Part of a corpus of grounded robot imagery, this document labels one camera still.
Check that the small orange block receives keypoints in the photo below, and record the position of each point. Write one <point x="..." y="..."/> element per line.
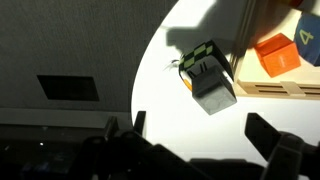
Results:
<point x="278" y="55"/>

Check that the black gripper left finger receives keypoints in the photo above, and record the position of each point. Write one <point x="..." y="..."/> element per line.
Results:
<point x="140" y="122"/>

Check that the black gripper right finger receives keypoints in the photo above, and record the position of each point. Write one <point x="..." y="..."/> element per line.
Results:
<point x="262" y="135"/>

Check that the dark blue patterned cube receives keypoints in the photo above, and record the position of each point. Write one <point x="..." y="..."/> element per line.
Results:
<point x="308" y="38"/>

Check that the wooden tray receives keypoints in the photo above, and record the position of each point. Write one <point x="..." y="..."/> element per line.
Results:
<point x="246" y="85"/>

